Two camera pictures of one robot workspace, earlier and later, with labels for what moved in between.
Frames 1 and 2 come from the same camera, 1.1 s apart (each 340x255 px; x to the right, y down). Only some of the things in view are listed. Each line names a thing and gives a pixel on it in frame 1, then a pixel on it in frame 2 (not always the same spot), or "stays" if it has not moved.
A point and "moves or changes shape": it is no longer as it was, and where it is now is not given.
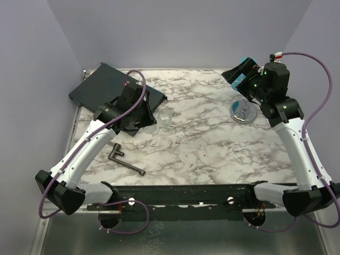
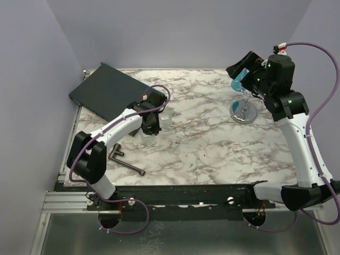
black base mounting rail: x=183 y=202 stays
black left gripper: x=150 y=119 to x=154 y=130
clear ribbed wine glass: x=165 y=116 stays
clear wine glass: x=153 y=129 moves or changes shape
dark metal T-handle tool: x=115 y=151 stays
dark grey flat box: x=104 y=84 stays
